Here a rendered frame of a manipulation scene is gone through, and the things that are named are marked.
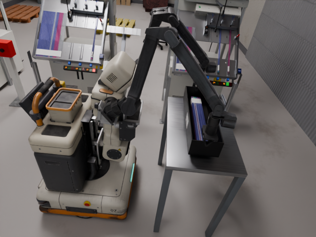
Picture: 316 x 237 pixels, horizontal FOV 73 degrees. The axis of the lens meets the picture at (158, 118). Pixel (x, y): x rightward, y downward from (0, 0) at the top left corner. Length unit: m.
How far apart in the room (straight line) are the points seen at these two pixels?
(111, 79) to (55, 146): 0.51
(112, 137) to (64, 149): 0.29
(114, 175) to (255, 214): 1.26
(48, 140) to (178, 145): 0.75
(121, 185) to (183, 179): 0.68
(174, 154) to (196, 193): 0.91
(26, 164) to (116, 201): 1.08
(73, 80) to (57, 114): 1.56
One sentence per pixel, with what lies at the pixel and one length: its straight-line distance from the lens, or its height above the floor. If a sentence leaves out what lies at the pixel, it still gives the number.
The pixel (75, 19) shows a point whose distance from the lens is 2.65.
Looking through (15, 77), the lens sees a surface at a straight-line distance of 3.05.
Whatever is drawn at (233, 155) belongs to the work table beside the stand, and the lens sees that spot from 1.36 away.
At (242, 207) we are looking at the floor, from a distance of 2.19.
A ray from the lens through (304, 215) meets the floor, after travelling 2.46.
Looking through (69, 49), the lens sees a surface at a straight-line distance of 2.51.
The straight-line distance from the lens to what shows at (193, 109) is 1.47.
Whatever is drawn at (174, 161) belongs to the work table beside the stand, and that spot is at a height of 0.80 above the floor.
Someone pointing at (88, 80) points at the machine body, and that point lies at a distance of 2.88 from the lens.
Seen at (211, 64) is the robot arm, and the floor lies 1.14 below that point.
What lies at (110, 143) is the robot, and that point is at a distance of 1.46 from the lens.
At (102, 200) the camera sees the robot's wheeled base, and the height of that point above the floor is 0.27.
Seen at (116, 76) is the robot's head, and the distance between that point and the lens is 1.15.
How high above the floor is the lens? 1.71
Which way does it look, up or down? 38 degrees down
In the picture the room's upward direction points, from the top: 7 degrees clockwise
